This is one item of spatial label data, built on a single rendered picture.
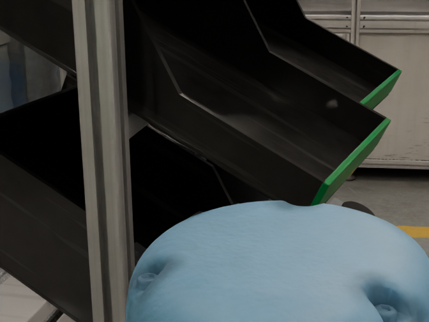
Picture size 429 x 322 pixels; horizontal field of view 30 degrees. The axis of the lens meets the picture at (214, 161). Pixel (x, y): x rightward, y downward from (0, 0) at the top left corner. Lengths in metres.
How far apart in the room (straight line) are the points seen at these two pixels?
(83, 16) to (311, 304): 0.26
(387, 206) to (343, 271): 3.95
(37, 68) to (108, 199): 1.10
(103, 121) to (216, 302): 0.25
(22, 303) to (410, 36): 3.22
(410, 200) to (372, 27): 0.91
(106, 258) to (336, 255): 0.27
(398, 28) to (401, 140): 0.61
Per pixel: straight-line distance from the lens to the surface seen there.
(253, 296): 0.17
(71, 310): 0.51
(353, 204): 0.64
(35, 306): 1.38
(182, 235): 0.20
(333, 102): 0.52
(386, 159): 4.46
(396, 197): 4.26
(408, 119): 4.41
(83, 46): 0.40
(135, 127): 0.45
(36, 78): 1.52
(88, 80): 0.41
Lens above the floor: 1.50
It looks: 18 degrees down
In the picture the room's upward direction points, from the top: 1 degrees counter-clockwise
